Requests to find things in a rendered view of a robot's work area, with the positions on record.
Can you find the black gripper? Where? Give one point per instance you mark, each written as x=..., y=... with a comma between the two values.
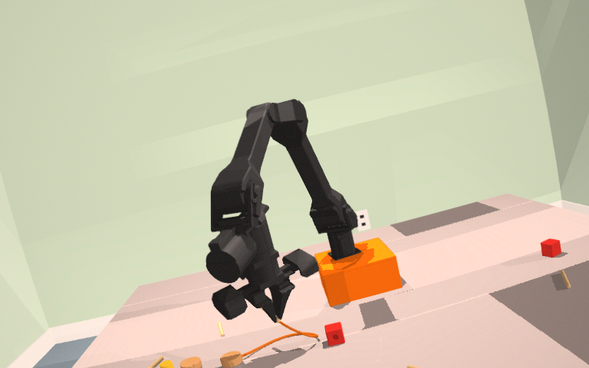
x=264, y=272

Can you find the orange string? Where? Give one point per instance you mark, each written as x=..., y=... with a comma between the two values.
x=313, y=335

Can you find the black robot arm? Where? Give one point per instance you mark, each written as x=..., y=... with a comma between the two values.
x=239, y=188

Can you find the round wooden button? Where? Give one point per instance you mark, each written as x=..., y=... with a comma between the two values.
x=231, y=359

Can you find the tan round disc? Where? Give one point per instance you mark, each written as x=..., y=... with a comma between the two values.
x=192, y=362

